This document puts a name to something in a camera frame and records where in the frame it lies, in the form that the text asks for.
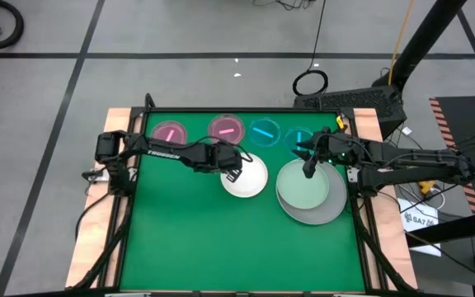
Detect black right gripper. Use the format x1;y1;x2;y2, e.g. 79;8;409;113
292;130;348;180

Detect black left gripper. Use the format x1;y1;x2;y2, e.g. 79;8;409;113
210;143;245;184

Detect light green plastic plate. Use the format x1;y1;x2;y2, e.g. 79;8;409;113
276;158;331;210

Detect blue translucent round disc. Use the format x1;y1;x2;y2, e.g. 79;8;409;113
248;118;282;148
283;126;317;153

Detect pink translucent round disc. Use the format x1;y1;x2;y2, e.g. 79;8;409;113
150;120;188;146
207;114;247;145

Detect black mesh computer case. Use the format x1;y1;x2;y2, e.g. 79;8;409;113
294;85;407;139

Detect green table mat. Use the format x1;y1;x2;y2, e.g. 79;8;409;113
120;111;366;292

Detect white paper label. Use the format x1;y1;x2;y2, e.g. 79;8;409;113
397;197;443;257

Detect black panel hazard stripes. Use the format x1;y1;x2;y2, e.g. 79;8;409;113
429;96;475;215

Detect black slanted pole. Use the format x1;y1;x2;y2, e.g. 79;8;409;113
371;0;468;90

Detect black metal beam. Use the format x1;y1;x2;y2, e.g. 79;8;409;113
405;208;475;248

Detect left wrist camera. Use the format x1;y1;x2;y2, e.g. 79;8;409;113
219;144;238;160

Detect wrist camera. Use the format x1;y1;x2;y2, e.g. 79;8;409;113
219;144;238;160
318;130;337;145

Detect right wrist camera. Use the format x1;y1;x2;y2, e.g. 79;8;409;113
318;130;337;145

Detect black table frame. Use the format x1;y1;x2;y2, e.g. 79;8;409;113
66;92;420;297

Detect black coiled floor cable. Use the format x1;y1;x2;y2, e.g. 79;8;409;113
292;0;329;98

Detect long yellow cable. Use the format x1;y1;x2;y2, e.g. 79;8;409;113
388;0;416;87

